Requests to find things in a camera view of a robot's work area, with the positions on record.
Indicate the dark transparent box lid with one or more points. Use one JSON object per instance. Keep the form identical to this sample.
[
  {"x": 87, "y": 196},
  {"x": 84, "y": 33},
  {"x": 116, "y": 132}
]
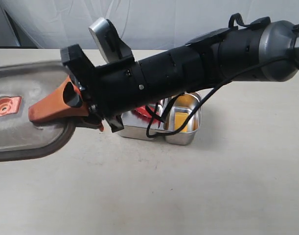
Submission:
[{"x": 20, "y": 139}]

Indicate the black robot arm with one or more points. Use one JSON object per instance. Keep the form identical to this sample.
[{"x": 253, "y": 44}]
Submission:
[{"x": 259, "y": 51}]

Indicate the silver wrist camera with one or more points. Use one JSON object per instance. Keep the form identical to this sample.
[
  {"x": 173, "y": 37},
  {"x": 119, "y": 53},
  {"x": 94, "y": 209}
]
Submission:
[{"x": 101, "y": 31}]

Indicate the yellow cheese wedge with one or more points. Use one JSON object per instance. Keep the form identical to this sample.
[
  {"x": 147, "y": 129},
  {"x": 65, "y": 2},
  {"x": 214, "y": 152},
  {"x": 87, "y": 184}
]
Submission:
[{"x": 179, "y": 119}]

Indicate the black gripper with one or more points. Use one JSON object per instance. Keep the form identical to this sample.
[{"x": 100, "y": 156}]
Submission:
[{"x": 114, "y": 88}]

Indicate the white backdrop cloth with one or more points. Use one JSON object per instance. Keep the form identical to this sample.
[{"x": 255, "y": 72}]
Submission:
[{"x": 142, "y": 24}]

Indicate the red sausage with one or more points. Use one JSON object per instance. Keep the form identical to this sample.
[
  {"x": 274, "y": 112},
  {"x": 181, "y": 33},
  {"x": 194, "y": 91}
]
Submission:
[{"x": 142, "y": 112}]

